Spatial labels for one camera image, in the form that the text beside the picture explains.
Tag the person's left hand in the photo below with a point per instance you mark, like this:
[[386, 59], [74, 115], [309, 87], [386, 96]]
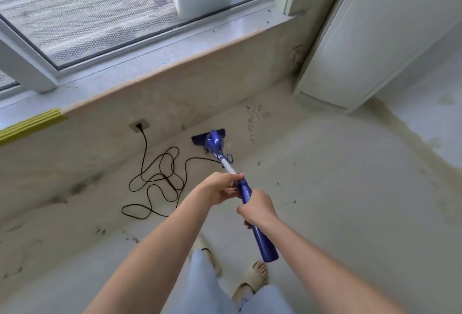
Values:
[[216, 189]]

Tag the stone window sill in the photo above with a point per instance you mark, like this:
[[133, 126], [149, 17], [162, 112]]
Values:
[[151, 71]]

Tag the person's right hand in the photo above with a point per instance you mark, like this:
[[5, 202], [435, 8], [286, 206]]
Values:
[[260, 209]]

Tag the person's right jeans leg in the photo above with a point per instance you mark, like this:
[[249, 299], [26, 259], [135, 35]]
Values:
[[265, 301]]

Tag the white window frame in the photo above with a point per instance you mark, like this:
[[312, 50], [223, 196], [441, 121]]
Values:
[[32, 71]]

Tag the beige left slipper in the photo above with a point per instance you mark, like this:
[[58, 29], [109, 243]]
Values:
[[209, 248]]

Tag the wall socket with black plug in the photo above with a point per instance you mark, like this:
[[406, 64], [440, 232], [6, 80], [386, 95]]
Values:
[[140, 125]]

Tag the person's left jeans leg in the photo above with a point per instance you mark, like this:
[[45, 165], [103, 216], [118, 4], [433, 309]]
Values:
[[204, 288]]

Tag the white cabinet door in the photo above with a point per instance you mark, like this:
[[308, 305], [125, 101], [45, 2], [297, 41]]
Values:
[[368, 35]]

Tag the metal mesh grating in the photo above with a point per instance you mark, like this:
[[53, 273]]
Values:
[[72, 17]]

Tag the blue stick vacuum cleaner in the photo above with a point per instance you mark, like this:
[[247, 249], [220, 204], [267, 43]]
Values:
[[265, 245]]

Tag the person's left thumb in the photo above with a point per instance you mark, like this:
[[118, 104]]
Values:
[[234, 178]]

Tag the beige right slipper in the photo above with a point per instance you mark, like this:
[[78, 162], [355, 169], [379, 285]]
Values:
[[252, 277]]

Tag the yellow sponge strip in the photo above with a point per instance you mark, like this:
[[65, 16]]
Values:
[[29, 126]]

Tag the person's left forearm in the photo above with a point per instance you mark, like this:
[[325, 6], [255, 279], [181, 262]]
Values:
[[155, 252]]

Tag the person's jeans leg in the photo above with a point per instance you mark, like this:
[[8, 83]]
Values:
[[204, 288], [265, 301]]

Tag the person's right fingers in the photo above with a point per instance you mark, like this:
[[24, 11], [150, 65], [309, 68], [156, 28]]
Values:
[[245, 214]]

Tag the person's right forearm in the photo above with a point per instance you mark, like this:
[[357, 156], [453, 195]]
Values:
[[325, 270]]

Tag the beige slipper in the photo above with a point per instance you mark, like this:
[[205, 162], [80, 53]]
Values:
[[209, 248], [252, 277]]

